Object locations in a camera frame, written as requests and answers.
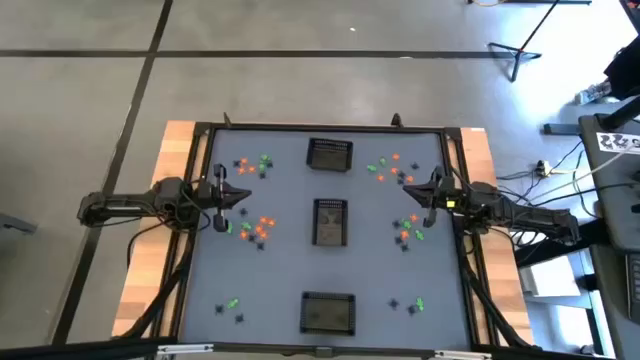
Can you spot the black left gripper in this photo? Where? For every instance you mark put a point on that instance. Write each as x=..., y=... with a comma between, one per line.
x=207, y=195

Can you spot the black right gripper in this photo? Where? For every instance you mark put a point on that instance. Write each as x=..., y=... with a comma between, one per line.
x=450, y=192

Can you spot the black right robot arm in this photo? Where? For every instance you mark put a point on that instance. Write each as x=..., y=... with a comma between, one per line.
x=525, y=212

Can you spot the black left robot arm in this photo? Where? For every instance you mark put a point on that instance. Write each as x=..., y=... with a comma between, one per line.
x=125, y=205

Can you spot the black plastic slotted basket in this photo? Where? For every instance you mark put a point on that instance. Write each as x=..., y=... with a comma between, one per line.
x=330, y=222
x=330, y=160
x=327, y=315

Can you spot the grey table mat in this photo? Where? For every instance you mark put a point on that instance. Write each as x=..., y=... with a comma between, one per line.
x=290, y=280

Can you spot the white power strip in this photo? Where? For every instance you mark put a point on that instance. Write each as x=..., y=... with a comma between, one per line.
x=541, y=168

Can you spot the white box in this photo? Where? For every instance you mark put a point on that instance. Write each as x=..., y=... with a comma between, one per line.
x=547, y=277

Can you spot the black tripod stand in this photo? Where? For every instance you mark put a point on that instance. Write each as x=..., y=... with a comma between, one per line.
x=520, y=51

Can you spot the black desk leg bar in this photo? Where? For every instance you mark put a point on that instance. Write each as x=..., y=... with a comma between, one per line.
x=595, y=229

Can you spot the grey desk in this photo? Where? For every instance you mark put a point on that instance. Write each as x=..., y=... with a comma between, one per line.
x=615, y=200

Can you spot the white printed marker sheet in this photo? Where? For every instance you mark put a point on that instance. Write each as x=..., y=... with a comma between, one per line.
x=617, y=142

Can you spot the black diagonal pole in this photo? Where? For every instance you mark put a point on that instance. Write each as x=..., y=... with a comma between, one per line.
x=622, y=114

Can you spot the grey floor object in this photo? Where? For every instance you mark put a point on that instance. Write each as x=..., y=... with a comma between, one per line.
x=15, y=223

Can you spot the dark keyboard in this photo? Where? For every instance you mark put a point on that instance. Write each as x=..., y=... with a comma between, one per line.
x=635, y=285

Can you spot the person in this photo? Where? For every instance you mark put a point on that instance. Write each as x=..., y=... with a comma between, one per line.
x=625, y=70

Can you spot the black frame mount bracket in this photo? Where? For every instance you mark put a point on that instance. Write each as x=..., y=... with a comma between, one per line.
x=396, y=121
x=227, y=121

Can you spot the black aluminium table frame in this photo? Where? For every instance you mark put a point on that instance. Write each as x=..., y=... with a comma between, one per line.
x=350, y=127

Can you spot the silver metal bracket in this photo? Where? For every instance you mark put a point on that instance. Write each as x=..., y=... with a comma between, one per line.
x=185, y=348
x=462, y=355

